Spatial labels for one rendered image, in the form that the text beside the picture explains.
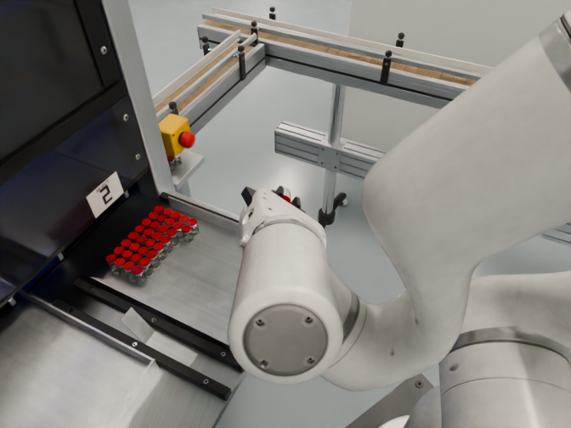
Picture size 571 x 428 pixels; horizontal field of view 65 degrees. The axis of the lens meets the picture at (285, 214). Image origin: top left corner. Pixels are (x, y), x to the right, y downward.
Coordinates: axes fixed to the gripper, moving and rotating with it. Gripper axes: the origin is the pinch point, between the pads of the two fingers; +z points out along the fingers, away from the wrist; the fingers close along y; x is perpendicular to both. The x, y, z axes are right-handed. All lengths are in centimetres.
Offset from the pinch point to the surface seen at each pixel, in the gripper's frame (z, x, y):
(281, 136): 128, -10, 6
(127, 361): 9.5, -43.2, -4.6
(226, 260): 29.8, -25.4, 2.5
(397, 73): 89, 32, 22
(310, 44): 107, 25, -5
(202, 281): 24.9, -30.1, 0.3
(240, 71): 94, 4, -20
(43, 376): 7, -52, -16
